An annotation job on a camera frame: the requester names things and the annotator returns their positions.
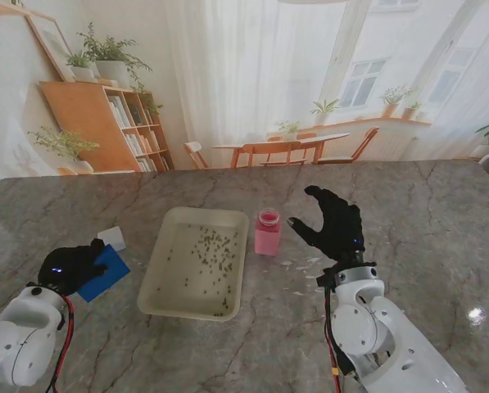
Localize large plant white pot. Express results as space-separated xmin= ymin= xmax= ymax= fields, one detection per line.
xmin=76 ymin=22 xmax=154 ymax=89

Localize cream baking tray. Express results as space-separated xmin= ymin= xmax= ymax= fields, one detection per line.
xmin=137 ymin=206 xmax=250 ymax=323

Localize leaning wooden picture frame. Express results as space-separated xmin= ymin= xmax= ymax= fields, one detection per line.
xmin=24 ymin=14 xmax=77 ymax=84

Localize scattered green beans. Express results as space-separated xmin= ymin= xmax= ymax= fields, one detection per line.
xmin=156 ymin=224 xmax=239 ymax=318

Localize red black left arm cable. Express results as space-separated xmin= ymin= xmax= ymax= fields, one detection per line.
xmin=45 ymin=294 xmax=75 ymax=393

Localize white square jar lid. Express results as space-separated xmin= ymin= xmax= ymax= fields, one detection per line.
xmin=97 ymin=227 xmax=125 ymax=251

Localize square pink jar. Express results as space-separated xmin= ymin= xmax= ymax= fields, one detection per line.
xmin=254 ymin=208 xmax=281 ymax=257

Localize wooden chair with backrest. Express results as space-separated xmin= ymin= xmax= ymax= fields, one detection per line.
xmin=260 ymin=141 xmax=307 ymax=167

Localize red black arm cable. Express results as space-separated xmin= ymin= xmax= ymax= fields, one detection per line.
xmin=324 ymin=286 xmax=347 ymax=393
xmin=45 ymin=294 xmax=75 ymax=393

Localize trailing ivy plant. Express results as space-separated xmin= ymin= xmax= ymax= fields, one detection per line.
xmin=131 ymin=84 xmax=164 ymax=118

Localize wooden bookshelf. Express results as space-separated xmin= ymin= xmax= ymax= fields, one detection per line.
xmin=38 ymin=80 xmax=175 ymax=173

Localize wooden dining table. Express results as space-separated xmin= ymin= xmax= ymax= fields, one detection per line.
xmin=211 ymin=133 xmax=351 ymax=169

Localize small plant terracotta pot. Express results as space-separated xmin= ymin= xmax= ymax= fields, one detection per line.
xmin=402 ymin=102 xmax=423 ymax=121

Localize red black right arm cable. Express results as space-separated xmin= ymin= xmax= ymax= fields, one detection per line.
xmin=324 ymin=286 xmax=347 ymax=393

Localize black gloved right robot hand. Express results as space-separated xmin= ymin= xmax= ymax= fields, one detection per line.
xmin=288 ymin=185 xmax=367 ymax=263

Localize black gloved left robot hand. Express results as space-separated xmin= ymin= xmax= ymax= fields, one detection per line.
xmin=37 ymin=237 xmax=109 ymax=296

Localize bushy plant terracotta pot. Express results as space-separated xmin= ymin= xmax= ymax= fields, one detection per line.
xmin=378 ymin=84 xmax=420 ymax=120

